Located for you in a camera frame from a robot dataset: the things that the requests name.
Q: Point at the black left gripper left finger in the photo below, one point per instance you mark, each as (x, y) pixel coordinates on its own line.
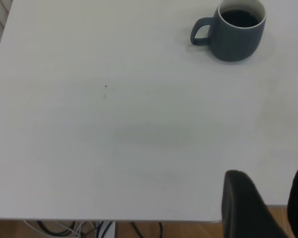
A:
(243, 210)

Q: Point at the dark grey ceramic mug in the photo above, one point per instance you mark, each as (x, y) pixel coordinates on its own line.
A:
(238, 42)

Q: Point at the black coffee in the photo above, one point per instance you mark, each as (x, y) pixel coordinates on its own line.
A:
(241, 18)

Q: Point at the white power strip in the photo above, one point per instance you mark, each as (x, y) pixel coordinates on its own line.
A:
(109, 231)

